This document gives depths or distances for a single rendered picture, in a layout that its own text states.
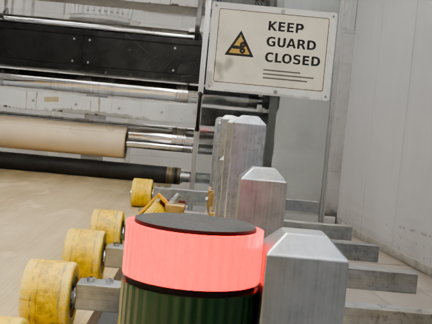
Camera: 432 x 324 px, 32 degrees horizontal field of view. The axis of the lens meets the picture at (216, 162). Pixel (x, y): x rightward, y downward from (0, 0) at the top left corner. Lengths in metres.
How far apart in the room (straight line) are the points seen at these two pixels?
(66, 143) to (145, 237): 2.62
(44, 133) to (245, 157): 2.16
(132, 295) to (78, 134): 2.61
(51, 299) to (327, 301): 0.58
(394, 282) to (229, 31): 1.84
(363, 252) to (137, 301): 1.10
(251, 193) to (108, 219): 0.81
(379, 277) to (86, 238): 0.44
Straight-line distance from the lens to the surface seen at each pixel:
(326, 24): 2.90
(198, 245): 0.30
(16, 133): 2.96
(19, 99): 2.96
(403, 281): 1.16
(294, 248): 0.32
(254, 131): 0.81
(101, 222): 1.36
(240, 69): 2.85
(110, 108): 2.89
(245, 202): 0.56
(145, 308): 0.31
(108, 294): 0.88
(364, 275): 1.15
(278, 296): 0.32
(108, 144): 2.90
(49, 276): 0.87
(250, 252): 0.31
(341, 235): 1.65
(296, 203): 2.13
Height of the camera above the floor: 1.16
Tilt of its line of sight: 3 degrees down
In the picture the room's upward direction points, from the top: 5 degrees clockwise
